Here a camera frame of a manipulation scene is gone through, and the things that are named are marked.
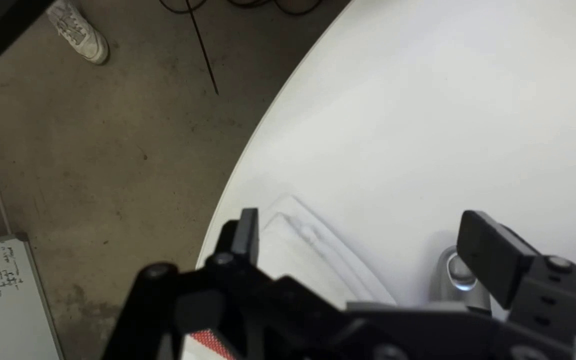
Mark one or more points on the white sneaker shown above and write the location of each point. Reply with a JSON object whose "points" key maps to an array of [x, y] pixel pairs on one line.
{"points": [[78, 33]]}

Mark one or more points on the white round table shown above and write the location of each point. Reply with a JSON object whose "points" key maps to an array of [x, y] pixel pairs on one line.
{"points": [[405, 115]]}

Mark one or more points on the white red striped towel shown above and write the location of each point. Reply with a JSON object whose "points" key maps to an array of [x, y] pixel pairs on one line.
{"points": [[296, 242]]}

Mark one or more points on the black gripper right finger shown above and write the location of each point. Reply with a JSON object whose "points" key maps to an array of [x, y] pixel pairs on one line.
{"points": [[494, 254]]}

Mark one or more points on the black silver-handled spoon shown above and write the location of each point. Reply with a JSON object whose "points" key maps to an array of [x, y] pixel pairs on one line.
{"points": [[454, 283]]}

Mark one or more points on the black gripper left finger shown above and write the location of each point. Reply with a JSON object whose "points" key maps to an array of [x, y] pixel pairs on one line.
{"points": [[239, 240]]}

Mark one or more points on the white whiteboard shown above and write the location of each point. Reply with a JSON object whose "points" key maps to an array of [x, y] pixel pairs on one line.
{"points": [[27, 328]]}

